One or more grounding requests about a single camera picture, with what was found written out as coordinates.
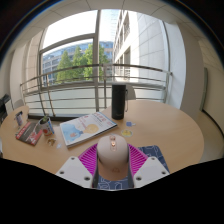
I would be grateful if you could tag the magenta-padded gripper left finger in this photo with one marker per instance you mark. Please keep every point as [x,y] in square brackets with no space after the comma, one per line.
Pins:
[75,171]

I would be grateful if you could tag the metal balcony railing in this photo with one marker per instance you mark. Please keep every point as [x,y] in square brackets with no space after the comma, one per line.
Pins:
[66,83]

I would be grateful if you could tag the black printer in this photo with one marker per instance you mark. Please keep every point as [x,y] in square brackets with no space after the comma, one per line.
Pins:
[4,108]

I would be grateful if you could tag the red magazine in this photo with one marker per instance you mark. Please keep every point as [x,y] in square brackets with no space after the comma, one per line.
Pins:
[29,133]

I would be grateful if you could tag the blue patterned mouse pad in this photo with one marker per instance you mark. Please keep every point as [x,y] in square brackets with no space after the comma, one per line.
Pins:
[156,153]

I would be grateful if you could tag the white moulded chair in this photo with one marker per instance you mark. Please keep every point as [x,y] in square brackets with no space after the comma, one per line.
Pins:
[131,92]
[18,104]

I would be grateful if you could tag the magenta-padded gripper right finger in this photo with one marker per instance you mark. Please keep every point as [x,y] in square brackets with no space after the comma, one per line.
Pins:
[150,171]

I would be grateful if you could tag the black thermos bottle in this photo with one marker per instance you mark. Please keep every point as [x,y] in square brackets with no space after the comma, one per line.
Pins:
[118,101]

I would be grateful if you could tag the white printed can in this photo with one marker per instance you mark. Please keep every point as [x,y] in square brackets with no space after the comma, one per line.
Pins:
[19,119]

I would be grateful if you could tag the white mug with plant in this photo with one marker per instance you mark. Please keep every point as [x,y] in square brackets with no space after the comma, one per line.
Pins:
[46,127]

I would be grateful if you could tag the light blue illustrated book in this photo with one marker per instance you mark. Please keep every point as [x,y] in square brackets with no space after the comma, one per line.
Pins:
[87,129]

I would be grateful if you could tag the round yellow-green sticker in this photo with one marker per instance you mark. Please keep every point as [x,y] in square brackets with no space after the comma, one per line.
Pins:
[126,133]

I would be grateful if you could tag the small blue sticker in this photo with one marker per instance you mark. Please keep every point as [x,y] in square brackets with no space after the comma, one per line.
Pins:
[130,124]

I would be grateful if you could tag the pale pink computer mouse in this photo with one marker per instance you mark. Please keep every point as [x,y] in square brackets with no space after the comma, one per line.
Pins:
[112,153]

